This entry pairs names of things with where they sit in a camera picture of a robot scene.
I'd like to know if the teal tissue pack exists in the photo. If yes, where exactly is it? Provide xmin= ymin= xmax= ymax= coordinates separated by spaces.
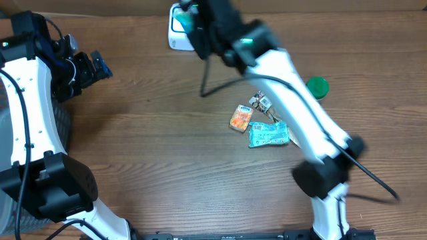
xmin=173 ymin=7 xmax=194 ymax=33

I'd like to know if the beige Pantree snack bag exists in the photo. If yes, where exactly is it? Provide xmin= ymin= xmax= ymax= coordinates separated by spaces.
xmin=249 ymin=91 xmax=300 ymax=147

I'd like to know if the orange tissue pack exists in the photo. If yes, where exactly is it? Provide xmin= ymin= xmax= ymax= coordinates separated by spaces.
xmin=229 ymin=105 xmax=254 ymax=133

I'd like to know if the teal snack packet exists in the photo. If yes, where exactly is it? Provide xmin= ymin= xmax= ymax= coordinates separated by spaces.
xmin=249 ymin=121 xmax=290 ymax=148

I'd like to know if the green lid jar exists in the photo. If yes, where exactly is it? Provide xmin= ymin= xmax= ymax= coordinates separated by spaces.
xmin=306 ymin=76 xmax=330 ymax=101

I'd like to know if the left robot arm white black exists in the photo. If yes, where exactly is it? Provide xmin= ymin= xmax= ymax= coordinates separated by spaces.
xmin=1 ymin=11 xmax=134 ymax=239

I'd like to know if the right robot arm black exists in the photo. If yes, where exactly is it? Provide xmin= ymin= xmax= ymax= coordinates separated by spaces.
xmin=178 ymin=0 xmax=364 ymax=239

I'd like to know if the white barcode scanner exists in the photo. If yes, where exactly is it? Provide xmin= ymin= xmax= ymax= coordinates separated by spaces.
xmin=167 ymin=3 xmax=194 ymax=51

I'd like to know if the cardboard backdrop panel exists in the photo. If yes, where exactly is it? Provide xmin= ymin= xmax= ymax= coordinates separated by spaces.
xmin=1 ymin=0 xmax=426 ymax=18

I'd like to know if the grey plastic mesh basket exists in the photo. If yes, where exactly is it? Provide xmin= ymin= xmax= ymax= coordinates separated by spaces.
xmin=1 ymin=83 xmax=71 ymax=236

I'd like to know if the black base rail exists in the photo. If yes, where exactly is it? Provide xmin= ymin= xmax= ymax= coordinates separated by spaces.
xmin=137 ymin=228 xmax=377 ymax=240

